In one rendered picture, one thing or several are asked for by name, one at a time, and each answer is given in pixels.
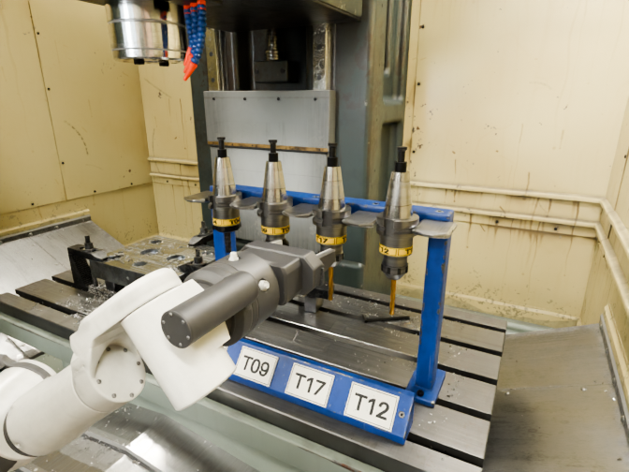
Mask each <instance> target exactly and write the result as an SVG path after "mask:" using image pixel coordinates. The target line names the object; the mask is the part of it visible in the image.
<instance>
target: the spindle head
mask: <svg viewBox="0 0 629 472"><path fill-rule="evenodd" d="M78 1H82V2H87V3H92V4H96V5H100V6H105V2H104V0H78ZM206 12H207V14H206V15H205V16H206V18H207V21H205V22H206V23H207V26H206V27H209V28H213V29H218V30H222V31H227V32H231V33H233V32H243V31H255V30H265V29H275V28H287V27H297V26H308V25H313V24H320V23H327V24H330V23H340V22H360V21H361V19H360V18H361V15H362V0H223V5H220V6H212V7H206Z"/></svg>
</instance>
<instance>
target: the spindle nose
mask: <svg viewBox="0 0 629 472"><path fill-rule="evenodd" d="M104 2H105V10H106V16H107V23H108V29H109V36H110V48H111V51H112V54H113V59H114V60H115V61H117V62H124V63H134V61H136V60H140V61H144V63H145V64H159V63H162V62H164V63H170V64H183V62H184V58H185V56H186V52H187V38H186V29H185V18H184V13H183V6H180V5H176V4H172V3H170V2H166V1H165V0H104Z"/></svg>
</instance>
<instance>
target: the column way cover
mask: <svg viewBox="0 0 629 472"><path fill-rule="evenodd" d="M203 93H204V104H205V116H206V127H207V140H208V144H209V145H210V146H211V156H212V179H213V174H214V161H215V157H216V156H217V149H219V143H218V139H217V137H226V139H225V140H224V142H225V149H227V156H229V158H230V163H231V168H232V171H233V176H234V181H235V184H239V185H248V186H256V187H263V184H264V175H265V167H266V161H268V160H269V153H270V152H271V146H270V144H269V140H277V143H276V153H278V157H279V160H280V161H281V162H282V168H283V174H284V179H285V190H288V191H297V192H305V193H313V194H320V190H321V184H322V178H323V171H324V166H325V165H327V156H329V147H328V143H330V142H335V105H336V91H335V90H295V91H204V92H203ZM258 209H259V208H257V209H254V210H252V211H250V210H240V220H241V227H240V228H239V229H238V230H236V231H235V233H236V238H240V239H244V240H249V241H255V240H258V241H262V242H265V240H266V235H265V234H263V233H262V232H261V217H259V216H257V212H256V211H257V210H258ZM313 217H315V216H314V215H313V216H311V217H309V218H296V217H289V224H290V231H289V232H288V233H287V234H286V235H285V238H286V240H287V241H288V242H289V246H292V247H297V248H298V247H299V246H300V247H302V249H307V250H312V251H314V252H315V253H318V251H319V250H320V243H318V242H317V241H316V225H314V224H313Z"/></svg>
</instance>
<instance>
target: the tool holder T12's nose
mask: <svg viewBox="0 0 629 472"><path fill-rule="evenodd" d="M381 271H382V272H383V273H384V274H385V275H386V277H387V278H388V279H391V280H399V279H401V278H402V277H403V276H404V275H405V274H406V273H408V262H407V257H404V258H393V257H388V256H385V255H383V261H382V264H381Z"/></svg>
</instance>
